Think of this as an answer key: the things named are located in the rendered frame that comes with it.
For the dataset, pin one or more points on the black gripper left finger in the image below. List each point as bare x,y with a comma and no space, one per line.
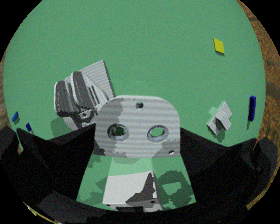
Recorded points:
65,157

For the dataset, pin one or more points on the dark blue curved bar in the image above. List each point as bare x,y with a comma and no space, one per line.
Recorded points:
252,108

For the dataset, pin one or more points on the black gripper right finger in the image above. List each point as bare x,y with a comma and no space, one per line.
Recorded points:
206,162

